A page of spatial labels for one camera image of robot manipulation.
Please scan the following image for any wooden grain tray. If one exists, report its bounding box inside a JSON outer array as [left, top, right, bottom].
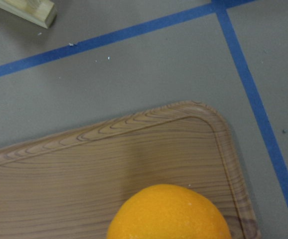
[[0, 101, 261, 239]]

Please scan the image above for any orange fruit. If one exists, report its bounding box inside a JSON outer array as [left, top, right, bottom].
[[106, 184, 232, 239]]

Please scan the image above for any wooden peg rack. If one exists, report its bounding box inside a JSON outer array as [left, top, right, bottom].
[[0, 0, 57, 29]]

